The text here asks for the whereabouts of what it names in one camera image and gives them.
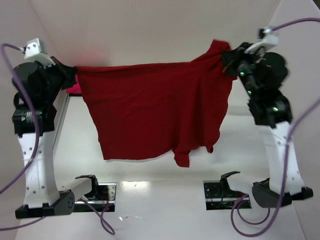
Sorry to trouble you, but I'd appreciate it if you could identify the dark red t-shirt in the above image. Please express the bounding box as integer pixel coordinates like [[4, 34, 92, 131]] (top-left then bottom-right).
[[76, 39, 234, 168]]

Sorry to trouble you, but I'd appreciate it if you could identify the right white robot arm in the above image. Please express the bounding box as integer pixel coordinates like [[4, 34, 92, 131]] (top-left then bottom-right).
[[221, 42, 314, 209]]

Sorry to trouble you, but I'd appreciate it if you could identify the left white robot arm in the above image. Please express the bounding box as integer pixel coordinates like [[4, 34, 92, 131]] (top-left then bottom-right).
[[12, 60, 98, 219]]

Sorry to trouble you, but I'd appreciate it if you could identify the folded pink t-shirt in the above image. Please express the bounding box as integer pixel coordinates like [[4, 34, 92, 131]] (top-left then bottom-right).
[[66, 75, 82, 96]]

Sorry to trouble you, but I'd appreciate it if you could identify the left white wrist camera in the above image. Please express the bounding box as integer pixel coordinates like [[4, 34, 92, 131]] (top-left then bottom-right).
[[24, 38, 56, 69]]

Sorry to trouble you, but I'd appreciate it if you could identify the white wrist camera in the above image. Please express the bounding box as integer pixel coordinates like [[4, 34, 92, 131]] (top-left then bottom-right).
[[244, 26, 279, 54], [24, 38, 56, 69]]

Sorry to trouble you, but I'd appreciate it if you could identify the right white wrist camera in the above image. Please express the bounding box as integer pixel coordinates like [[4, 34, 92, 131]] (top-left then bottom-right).
[[244, 26, 279, 54]]

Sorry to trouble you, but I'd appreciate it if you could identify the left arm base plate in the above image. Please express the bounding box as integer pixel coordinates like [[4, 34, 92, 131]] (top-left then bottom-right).
[[73, 182, 117, 213]]

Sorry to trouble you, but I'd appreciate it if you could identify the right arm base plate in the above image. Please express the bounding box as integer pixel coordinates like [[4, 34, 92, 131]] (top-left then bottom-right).
[[203, 181, 244, 211]]

